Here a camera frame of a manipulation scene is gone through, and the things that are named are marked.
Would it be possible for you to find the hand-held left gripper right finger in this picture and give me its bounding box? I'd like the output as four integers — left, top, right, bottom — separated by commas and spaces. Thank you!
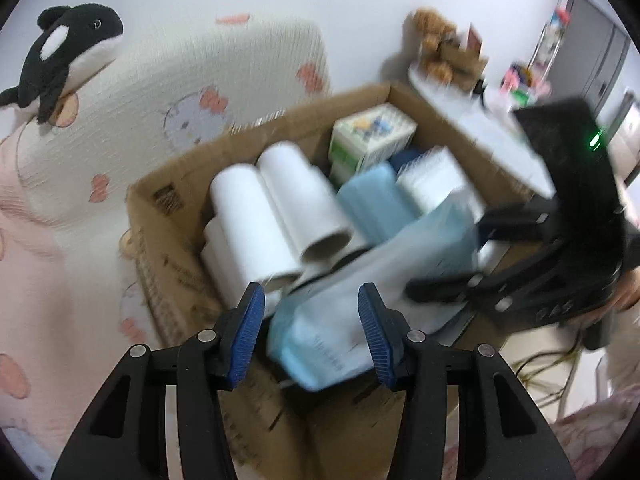
357, 282, 576, 480

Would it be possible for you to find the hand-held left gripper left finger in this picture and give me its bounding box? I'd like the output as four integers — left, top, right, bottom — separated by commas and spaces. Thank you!
51, 281, 266, 480

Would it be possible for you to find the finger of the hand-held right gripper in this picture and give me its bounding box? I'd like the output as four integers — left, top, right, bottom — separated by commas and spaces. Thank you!
406, 246, 552, 312
477, 202, 557, 246

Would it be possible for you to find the blue and white tissue pack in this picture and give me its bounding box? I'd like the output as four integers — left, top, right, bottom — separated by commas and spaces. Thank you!
266, 205, 481, 391

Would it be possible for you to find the brown cardboard box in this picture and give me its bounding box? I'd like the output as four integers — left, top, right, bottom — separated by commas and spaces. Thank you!
120, 81, 556, 480

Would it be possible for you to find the person's right hand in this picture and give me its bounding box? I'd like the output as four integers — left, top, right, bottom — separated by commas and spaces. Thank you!
616, 267, 640, 311

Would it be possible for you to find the white paper roll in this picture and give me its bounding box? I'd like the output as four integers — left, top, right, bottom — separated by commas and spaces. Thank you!
300, 237, 373, 286
256, 142, 353, 263
209, 162, 306, 293
200, 217, 236, 306

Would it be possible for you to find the white spiral notebook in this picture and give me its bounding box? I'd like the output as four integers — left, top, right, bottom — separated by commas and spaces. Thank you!
395, 146, 486, 216

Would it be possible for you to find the light blue box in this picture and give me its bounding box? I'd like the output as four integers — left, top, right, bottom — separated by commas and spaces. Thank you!
336, 162, 418, 246

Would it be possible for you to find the pink and green toy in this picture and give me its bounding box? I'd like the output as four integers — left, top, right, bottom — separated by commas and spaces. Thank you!
502, 60, 551, 106

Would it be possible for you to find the grey cabinet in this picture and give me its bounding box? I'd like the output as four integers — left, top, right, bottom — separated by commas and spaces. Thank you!
565, 0, 640, 126

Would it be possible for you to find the white shelf rack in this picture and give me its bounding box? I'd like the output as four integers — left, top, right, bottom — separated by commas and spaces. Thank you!
530, 7, 571, 81

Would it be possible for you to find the green and white carton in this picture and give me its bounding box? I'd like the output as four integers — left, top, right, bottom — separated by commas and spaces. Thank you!
330, 160, 371, 188
329, 103, 418, 171

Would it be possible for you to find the woven wicker basket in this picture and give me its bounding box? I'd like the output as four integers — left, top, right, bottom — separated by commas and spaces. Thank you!
440, 35, 490, 92

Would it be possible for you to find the dark red card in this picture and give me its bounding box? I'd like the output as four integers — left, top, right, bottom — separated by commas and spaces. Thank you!
462, 23, 485, 56

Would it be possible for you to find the pink rose printed sheet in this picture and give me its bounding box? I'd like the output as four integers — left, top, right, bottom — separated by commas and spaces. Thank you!
550, 390, 640, 480

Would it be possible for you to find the brown teddy bear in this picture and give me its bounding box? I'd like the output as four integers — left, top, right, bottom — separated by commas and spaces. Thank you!
411, 7, 458, 81

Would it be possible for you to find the pink flower printed blanket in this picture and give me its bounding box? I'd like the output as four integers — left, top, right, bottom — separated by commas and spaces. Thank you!
0, 120, 71, 281

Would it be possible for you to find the cream cartoon printed blanket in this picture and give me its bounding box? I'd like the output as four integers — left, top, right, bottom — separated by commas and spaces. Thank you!
0, 14, 335, 461

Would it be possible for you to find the black and white orca plush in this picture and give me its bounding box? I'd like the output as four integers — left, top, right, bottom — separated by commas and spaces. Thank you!
0, 4, 124, 125

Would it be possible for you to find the yellow cable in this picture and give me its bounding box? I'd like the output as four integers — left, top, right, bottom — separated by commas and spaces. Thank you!
515, 335, 586, 408

